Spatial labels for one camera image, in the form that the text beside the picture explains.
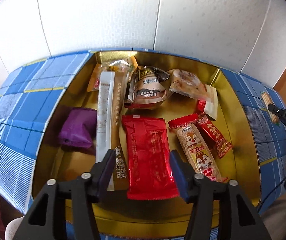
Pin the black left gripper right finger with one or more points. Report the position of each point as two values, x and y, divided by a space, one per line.
238 218

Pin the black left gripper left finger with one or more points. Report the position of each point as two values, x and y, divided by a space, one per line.
46 218

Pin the cracker packet with green ends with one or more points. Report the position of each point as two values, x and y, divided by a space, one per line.
273 113

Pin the red patterned candy packet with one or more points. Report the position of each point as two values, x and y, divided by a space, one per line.
212 136

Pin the squirrel sesame bar packet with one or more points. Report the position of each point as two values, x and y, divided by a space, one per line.
195 148

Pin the purple snack packet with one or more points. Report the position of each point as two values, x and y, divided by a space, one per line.
79 128

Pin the plain red foil packet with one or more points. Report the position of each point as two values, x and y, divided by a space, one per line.
150 175

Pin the tan pastry packet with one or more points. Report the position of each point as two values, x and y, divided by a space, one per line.
187 84

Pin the long brown white stick packet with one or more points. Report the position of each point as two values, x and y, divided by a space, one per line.
111 95

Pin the red white snack packet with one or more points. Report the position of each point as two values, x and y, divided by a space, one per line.
209 106

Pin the blue checked tablecloth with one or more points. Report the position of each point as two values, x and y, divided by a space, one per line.
31 92

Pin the gold tin box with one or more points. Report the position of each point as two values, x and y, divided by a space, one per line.
116 214

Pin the brown bun snack packet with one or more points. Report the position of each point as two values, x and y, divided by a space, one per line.
145 90

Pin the orange clear candy packet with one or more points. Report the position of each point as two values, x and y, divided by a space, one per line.
127 65

